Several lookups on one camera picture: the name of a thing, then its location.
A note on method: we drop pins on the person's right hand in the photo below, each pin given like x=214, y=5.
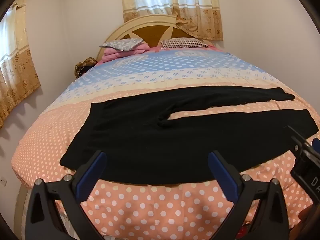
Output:
x=306, y=216

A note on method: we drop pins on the white wall socket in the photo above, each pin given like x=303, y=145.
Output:
x=3, y=181

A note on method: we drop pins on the polka dot bed cover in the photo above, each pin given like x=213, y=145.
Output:
x=155, y=212

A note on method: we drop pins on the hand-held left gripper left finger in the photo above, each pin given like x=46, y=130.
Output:
x=96, y=170

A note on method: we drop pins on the brown patterned bag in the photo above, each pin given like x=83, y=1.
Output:
x=83, y=66

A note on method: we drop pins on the black pants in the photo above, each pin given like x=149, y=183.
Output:
x=140, y=140

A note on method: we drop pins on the striped pillow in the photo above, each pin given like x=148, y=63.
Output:
x=183, y=43

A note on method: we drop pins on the cream wooden headboard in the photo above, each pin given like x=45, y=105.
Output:
x=147, y=31

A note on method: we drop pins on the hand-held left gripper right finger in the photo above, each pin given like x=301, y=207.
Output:
x=220, y=170

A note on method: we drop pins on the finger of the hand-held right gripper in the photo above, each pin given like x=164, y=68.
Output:
x=301, y=142

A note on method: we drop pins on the grey patterned pillow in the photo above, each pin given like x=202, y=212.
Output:
x=122, y=44

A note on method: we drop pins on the beige floral window curtain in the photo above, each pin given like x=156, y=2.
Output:
x=172, y=5
x=15, y=62

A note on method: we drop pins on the pink folded blanket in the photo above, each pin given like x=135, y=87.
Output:
x=125, y=52

